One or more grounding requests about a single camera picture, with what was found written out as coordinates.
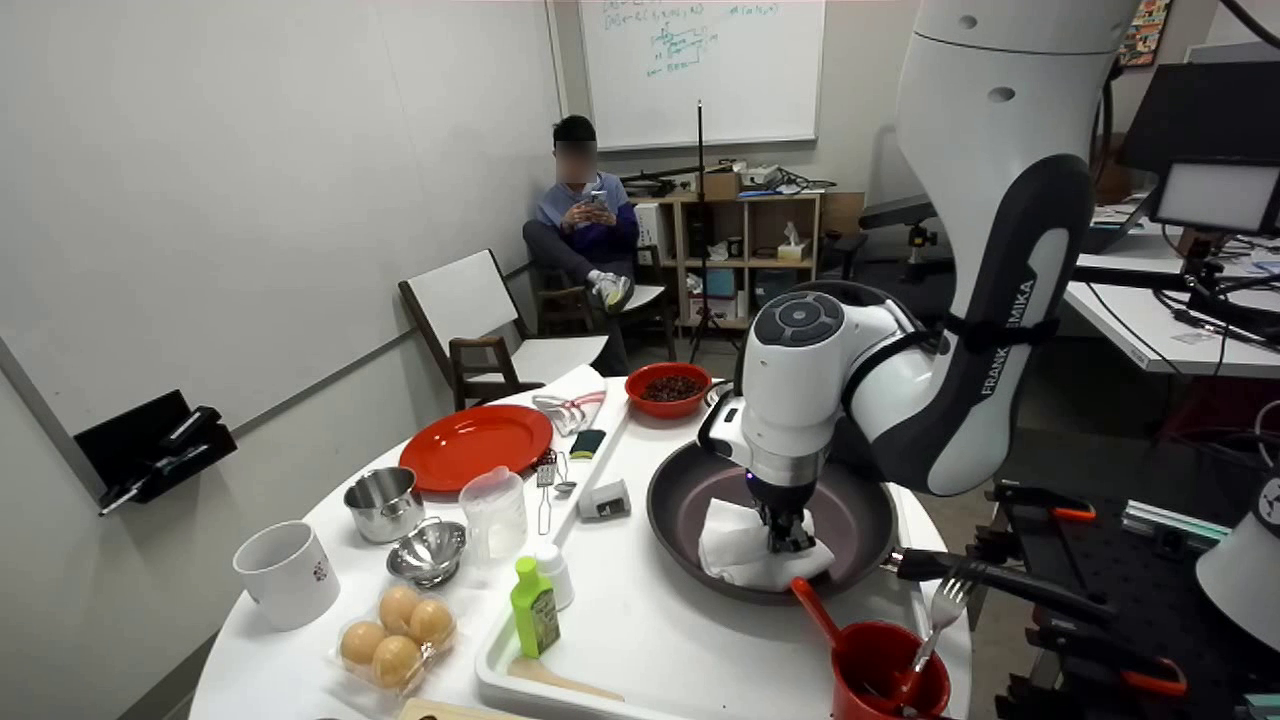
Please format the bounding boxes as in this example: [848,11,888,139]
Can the green bottle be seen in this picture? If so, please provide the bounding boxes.
[508,552,564,664]

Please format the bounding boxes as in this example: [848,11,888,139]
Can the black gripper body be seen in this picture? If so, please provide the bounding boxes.
[746,472,821,530]

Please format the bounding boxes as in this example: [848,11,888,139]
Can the red plate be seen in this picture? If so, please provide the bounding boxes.
[398,398,555,500]

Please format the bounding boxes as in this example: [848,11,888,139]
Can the deep steel bowl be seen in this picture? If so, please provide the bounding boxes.
[341,463,428,548]

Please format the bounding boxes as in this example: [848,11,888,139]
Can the black desk cables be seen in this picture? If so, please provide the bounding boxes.
[1157,183,1280,352]

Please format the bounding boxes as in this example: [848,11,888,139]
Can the small grey block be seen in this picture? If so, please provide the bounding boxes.
[576,474,634,524]

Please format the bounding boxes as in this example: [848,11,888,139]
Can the clear egg carton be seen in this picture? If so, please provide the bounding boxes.
[323,576,466,720]

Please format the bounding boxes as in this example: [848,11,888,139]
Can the wooden board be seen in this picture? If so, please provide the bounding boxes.
[398,696,533,720]

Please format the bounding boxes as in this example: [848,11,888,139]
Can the wooden chair with white panels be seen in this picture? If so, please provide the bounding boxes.
[398,247,612,411]

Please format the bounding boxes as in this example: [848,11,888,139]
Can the black computer monitor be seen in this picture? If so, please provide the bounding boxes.
[1116,56,1280,239]

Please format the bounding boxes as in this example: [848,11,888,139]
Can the clear glass cup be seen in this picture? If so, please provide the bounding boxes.
[458,463,533,567]

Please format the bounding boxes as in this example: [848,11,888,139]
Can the wooden shelf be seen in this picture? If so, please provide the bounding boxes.
[661,183,871,338]

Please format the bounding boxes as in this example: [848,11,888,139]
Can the black frying pan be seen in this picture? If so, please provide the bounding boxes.
[649,435,1114,632]

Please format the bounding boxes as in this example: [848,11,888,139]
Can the black tripod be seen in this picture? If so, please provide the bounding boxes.
[686,99,751,361]

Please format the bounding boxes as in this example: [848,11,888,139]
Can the colourful framed poster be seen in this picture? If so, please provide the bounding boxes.
[1116,0,1182,72]

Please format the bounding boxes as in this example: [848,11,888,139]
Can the brown egg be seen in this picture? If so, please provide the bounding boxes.
[404,595,461,652]
[336,617,393,673]
[368,632,428,690]
[378,579,426,635]

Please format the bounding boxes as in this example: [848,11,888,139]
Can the black wall holder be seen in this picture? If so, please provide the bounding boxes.
[71,387,242,518]

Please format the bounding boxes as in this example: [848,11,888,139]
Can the black robot table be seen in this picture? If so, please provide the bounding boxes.
[978,418,1280,720]

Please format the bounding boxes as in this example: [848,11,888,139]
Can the metal fork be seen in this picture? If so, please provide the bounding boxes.
[898,571,978,701]

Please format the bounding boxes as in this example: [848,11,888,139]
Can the orange handled clamp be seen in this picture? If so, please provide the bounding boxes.
[990,474,1105,530]
[1028,612,1191,705]

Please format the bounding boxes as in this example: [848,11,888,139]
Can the wall whiteboard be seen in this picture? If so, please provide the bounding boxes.
[574,0,827,155]

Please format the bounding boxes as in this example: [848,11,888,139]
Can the teal hand tool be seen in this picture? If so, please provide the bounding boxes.
[1116,494,1241,552]

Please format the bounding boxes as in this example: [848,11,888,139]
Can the red bowl of beans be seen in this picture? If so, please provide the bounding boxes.
[623,355,717,425]

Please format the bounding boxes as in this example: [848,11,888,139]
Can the white mug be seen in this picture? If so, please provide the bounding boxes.
[230,514,346,632]

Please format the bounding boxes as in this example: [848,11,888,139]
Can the small white bottle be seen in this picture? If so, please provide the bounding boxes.
[530,536,581,617]

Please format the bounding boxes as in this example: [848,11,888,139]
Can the red striped white towel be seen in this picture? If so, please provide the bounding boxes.
[503,361,616,435]

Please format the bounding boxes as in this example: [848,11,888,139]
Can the wooden spatula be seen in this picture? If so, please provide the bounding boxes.
[508,654,629,708]

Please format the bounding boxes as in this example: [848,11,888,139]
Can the seated person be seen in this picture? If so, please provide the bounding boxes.
[522,112,644,319]

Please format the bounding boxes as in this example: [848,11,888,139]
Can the shallow steel bowl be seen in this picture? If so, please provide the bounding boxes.
[385,514,472,595]

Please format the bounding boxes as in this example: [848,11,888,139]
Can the white desk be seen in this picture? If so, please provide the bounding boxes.
[1060,197,1280,383]

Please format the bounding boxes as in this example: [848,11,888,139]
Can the red measuring cup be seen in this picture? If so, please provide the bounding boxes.
[787,571,962,720]

